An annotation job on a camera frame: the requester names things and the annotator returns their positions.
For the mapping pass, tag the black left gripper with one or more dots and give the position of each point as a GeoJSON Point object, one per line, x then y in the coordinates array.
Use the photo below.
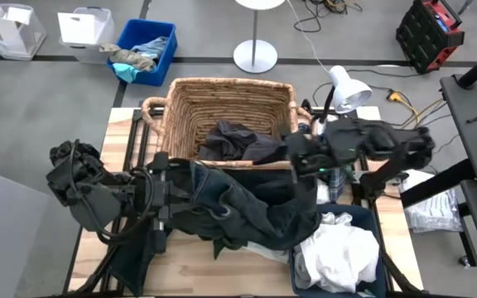
{"type": "Point", "coordinates": [160, 198]}

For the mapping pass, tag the light blue cloth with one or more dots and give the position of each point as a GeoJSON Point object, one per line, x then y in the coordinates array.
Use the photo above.
{"type": "Point", "coordinates": [151, 47]}

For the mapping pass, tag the black table leg frame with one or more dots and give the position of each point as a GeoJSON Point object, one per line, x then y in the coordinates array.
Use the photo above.
{"type": "Point", "coordinates": [437, 184]}

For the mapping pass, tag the blue plastic bin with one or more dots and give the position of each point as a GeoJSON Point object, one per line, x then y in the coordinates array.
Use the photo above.
{"type": "Point", "coordinates": [143, 31]}

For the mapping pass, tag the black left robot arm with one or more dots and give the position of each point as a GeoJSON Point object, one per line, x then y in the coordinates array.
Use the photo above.
{"type": "Point", "coordinates": [89, 194]}

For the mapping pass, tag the red and black toolbox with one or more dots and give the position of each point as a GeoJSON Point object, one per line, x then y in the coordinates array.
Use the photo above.
{"type": "Point", "coordinates": [425, 37]}

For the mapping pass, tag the grey flat board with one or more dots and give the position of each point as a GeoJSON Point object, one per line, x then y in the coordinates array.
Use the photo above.
{"type": "Point", "coordinates": [6, 240]}

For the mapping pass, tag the white desk lamp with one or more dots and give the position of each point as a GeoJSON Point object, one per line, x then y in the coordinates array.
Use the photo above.
{"type": "Point", "coordinates": [348, 93]}

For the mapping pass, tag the black aluminium mounting frame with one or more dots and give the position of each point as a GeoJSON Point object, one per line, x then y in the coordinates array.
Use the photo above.
{"type": "Point", "coordinates": [102, 267]}
{"type": "Point", "coordinates": [400, 278]}

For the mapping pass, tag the clear bin with white lid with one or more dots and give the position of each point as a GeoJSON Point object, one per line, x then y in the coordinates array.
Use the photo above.
{"type": "Point", "coordinates": [83, 29]}

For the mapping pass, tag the clear plastic storage box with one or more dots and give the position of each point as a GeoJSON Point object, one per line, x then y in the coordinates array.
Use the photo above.
{"type": "Point", "coordinates": [15, 33]}

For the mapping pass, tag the tan cloth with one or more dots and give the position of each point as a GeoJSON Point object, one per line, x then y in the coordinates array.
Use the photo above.
{"type": "Point", "coordinates": [133, 58]}

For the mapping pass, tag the teal cloth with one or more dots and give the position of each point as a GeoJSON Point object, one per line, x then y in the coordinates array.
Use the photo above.
{"type": "Point", "coordinates": [124, 71]}

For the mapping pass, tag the navy fabric bin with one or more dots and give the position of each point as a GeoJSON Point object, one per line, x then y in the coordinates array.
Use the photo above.
{"type": "Point", "coordinates": [367, 219]}

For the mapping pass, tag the woven wicker basket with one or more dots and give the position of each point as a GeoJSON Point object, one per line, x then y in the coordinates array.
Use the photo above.
{"type": "Point", "coordinates": [222, 99]}

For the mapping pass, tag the dark denim trousers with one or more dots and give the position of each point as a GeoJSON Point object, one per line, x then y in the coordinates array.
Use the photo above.
{"type": "Point", "coordinates": [242, 207]}

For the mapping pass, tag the clear plastic bag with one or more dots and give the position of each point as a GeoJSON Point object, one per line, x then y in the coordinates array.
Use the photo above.
{"type": "Point", "coordinates": [433, 211]}

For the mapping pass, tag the dark grey garment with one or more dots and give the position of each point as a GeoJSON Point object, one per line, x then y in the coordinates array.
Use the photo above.
{"type": "Point", "coordinates": [238, 142]}

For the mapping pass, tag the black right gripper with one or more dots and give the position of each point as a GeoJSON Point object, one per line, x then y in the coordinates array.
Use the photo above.
{"type": "Point", "coordinates": [309, 155]}

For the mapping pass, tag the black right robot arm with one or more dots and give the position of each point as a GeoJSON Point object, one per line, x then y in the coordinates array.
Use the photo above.
{"type": "Point", "coordinates": [387, 138]}

